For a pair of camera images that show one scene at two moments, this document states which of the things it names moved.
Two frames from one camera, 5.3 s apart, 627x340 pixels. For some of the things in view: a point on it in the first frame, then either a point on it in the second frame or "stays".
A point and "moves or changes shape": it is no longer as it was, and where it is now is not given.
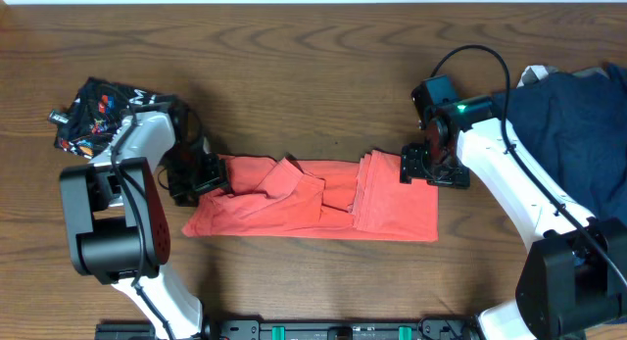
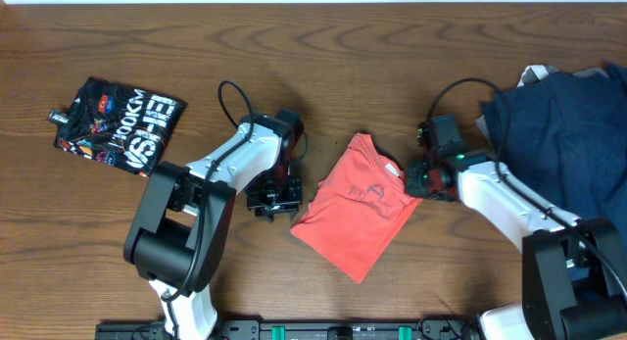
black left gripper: [211, 173] → [274, 199]
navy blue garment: [573, 126] stays
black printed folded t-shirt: [95, 113] stays
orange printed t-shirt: [361, 199] moves or changes shape
